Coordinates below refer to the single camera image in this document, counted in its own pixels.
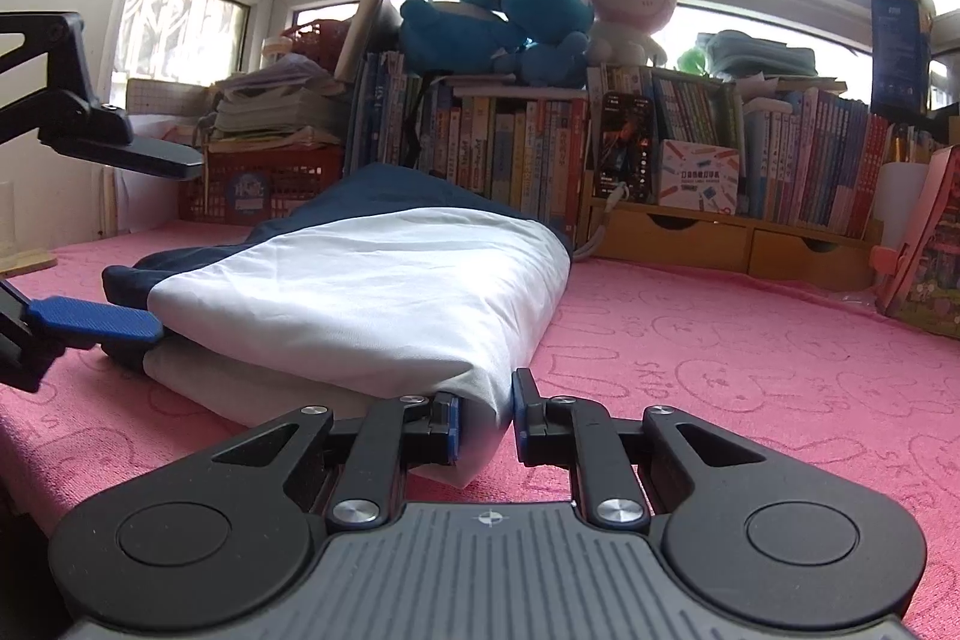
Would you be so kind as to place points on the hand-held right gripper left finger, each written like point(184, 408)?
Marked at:
point(452, 431)

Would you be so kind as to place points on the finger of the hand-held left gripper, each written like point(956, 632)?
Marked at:
point(150, 156)
point(97, 319)

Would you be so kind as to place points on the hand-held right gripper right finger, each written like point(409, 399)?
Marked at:
point(519, 431)

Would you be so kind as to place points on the navy and white jacket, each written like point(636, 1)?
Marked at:
point(360, 280)

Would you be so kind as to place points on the white grid board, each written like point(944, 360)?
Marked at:
point(165, 99)

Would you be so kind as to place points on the wooden board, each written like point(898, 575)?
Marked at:
point(26, 263)

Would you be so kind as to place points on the stack of papers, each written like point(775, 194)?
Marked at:
point(270, 108)

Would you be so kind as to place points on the red plastic crate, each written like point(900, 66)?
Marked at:
point(300, 183)

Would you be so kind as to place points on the red plastic basket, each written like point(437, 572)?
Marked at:
point(319, 40)

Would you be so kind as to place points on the pink blanket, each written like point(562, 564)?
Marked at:
point(712, 347)

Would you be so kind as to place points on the wooden drawer organizer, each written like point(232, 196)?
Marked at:
point(675, 242)

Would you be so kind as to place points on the grey leaning board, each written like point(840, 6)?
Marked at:
point(367, 36)

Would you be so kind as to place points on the row of books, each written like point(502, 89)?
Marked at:
point(525, 145)

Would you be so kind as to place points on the white printed box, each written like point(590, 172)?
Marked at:
point(701, 175)

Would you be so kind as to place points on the blue cat plush toy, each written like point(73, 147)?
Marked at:
point(540, 3)

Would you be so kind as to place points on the folded teal cloth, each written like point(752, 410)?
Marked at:
point(757, 54)

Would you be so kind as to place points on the blue carton box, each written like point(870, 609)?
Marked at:
point(900, 48)

